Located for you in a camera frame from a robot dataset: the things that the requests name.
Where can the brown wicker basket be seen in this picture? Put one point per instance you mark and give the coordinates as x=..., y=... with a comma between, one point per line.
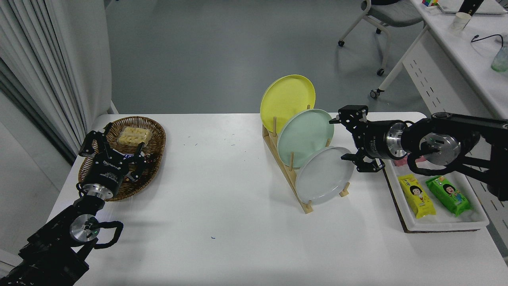
x=154, y=139

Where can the yellow plate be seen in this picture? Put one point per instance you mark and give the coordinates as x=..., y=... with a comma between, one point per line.
x=285, y=99

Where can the white paper cup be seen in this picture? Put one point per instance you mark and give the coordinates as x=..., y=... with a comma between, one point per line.
x=460, y=22

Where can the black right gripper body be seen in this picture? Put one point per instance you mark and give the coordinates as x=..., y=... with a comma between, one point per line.
x=373, y=141

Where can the white tray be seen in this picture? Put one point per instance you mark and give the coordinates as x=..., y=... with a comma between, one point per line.
x=436, y=224

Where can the translucent green cup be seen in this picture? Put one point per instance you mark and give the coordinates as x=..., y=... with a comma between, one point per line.
x=500, y=59

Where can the mint green plate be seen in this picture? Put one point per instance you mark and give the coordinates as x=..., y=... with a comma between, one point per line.
x=305, y=133

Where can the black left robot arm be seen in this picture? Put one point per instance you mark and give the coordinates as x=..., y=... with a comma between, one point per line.
x=47, y=254

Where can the yellow snack packet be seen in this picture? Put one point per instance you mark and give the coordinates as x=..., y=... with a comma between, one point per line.
x=416, y=196

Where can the wooden plate rack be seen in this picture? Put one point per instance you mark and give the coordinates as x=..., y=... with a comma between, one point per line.
x=307, y=208

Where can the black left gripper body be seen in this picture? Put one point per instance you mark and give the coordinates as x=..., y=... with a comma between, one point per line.
x=105, y=171

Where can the pale curtain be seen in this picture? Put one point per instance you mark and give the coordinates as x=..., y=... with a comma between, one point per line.
x=43, y=59

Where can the colourful puzzle cube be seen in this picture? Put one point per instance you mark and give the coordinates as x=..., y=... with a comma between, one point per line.
x=429, y=2

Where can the green snack packet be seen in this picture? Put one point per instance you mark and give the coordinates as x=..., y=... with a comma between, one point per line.
x=448, y=194

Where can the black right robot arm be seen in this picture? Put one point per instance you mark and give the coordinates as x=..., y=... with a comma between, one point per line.
x=476, y=131

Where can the pink snack packet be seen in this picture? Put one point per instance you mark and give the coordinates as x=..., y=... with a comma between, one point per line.
x=400, y=162

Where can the white desk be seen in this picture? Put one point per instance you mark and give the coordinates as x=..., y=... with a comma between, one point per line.
x=472, y=59

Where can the grey office chair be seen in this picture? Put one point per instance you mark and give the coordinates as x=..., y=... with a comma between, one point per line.
x=393, y=14

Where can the grey plate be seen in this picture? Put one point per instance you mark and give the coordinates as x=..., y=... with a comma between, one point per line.
x=323, y=176

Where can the white laptop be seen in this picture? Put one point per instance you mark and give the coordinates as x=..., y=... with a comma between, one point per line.
x=492, y=8

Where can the clear pack of yellow biscuits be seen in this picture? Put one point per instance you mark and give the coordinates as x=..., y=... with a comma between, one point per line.
x=134, y=136

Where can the dark snack packet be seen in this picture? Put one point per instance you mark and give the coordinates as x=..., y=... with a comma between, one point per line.
x=126, y=152

